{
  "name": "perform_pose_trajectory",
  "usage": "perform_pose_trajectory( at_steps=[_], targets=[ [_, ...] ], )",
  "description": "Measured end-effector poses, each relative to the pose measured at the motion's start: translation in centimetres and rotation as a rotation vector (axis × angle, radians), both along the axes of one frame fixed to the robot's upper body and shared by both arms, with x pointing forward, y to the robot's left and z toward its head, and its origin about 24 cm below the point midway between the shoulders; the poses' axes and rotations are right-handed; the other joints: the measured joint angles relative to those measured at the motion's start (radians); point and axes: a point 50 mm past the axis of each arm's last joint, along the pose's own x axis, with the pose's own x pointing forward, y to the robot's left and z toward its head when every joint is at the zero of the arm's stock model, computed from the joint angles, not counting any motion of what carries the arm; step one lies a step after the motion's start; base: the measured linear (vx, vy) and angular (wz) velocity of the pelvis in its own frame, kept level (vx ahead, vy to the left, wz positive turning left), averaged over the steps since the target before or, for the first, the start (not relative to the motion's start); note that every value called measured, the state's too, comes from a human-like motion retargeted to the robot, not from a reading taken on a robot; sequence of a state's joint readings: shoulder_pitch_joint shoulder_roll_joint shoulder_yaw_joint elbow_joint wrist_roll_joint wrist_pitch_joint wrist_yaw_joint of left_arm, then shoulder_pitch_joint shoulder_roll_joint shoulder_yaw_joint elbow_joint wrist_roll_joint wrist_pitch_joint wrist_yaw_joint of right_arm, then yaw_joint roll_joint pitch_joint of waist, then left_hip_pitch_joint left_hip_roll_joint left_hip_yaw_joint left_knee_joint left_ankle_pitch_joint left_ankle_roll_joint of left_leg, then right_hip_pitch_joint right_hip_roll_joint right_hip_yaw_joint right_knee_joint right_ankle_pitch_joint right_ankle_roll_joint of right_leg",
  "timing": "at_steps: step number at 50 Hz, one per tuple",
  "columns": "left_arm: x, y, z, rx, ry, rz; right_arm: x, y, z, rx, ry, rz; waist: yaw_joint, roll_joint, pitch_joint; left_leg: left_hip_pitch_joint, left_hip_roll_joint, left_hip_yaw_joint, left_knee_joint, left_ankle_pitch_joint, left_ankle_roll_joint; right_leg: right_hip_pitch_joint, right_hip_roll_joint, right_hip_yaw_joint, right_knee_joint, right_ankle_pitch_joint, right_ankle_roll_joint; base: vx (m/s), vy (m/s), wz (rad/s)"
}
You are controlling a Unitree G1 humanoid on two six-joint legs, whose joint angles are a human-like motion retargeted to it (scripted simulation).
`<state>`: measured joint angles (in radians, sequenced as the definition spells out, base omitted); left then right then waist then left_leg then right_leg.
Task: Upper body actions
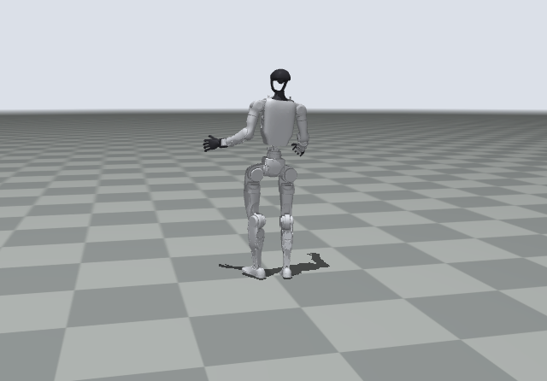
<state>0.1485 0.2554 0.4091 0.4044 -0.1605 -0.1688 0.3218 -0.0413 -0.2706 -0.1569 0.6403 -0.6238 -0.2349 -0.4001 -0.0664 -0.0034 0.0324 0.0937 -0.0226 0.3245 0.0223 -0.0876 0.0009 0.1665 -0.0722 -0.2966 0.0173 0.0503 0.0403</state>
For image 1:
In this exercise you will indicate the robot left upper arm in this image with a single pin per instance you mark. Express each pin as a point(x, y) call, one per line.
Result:
point(253, 115)

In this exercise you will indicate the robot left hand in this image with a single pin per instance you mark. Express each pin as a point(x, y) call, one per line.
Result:
point(213, 143)

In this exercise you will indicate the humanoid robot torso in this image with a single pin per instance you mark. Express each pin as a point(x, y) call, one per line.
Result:
point(277, 122)

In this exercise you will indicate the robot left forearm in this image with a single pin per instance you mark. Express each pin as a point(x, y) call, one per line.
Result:
point(238, 138)

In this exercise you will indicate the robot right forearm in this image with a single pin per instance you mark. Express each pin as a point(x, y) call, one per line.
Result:
point(301, 147)

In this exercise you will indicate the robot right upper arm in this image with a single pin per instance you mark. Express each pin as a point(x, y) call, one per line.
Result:
point(302, 125)

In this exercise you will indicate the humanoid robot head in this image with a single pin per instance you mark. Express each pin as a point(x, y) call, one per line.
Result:
point(282, 76)

